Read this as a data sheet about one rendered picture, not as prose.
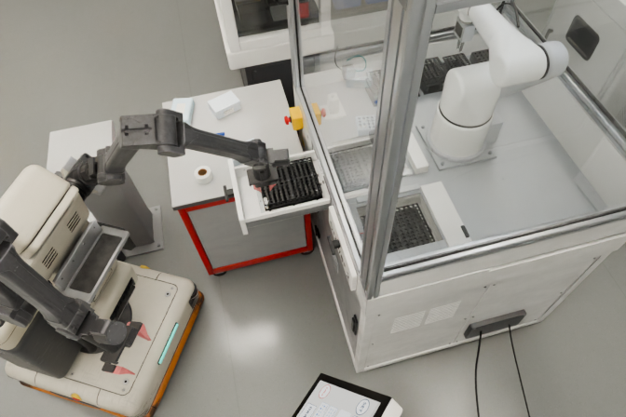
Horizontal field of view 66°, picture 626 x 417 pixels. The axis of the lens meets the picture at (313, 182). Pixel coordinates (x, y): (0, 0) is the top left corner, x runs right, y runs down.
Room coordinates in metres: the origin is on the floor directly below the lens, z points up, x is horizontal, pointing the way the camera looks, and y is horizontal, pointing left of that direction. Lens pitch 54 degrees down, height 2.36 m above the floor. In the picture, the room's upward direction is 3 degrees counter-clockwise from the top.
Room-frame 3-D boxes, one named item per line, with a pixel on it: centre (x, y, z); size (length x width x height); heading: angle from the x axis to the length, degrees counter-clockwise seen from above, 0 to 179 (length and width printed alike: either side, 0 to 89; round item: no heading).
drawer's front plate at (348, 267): (0.80, -0.09, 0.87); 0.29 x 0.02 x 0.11; 12
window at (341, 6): (1.07, -0.06, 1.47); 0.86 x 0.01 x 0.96; 12
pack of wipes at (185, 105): (1.60, 0.59, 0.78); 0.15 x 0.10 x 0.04; 178
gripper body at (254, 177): (0.99, 0.17, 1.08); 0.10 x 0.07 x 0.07; 101
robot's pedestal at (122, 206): (1.43, 1.03, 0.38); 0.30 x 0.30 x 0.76; 12
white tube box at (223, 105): (1.62, 0.39, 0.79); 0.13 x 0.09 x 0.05; 122
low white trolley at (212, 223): (1.45, 0.35, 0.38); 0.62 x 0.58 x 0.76; 12
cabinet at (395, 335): (1.16, -0.51, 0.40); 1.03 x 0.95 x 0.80; 12
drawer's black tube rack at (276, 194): (1.08, 0.09, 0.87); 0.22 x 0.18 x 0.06; 102
